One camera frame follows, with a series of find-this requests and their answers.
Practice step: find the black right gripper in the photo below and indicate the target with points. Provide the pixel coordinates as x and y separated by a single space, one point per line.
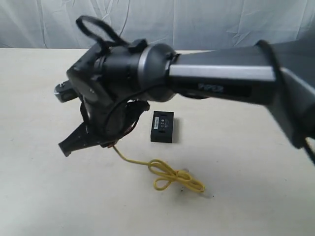
103 127

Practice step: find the small black electronic box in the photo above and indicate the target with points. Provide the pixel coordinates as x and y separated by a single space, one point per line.
162 127

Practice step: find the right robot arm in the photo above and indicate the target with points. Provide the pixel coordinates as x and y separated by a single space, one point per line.
115 86

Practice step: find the grey backdrop cloth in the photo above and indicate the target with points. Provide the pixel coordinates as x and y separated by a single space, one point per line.
182 24

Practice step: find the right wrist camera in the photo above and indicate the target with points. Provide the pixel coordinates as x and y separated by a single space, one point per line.
64 91

